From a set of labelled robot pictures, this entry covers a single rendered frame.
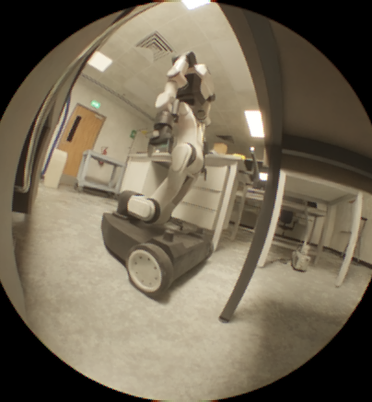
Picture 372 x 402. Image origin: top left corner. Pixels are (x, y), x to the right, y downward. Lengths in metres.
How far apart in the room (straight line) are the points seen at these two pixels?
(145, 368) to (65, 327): 0.22
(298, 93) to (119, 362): 0.72
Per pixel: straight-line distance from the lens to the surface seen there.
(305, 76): 0.37
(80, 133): 4.30
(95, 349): 0.42
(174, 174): 0.69
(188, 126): 0.83
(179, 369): 0.42
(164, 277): 0.48
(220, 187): 1.32
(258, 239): 0.43
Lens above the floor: 0.38
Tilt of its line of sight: level
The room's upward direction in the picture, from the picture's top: 15 degrees clockwise
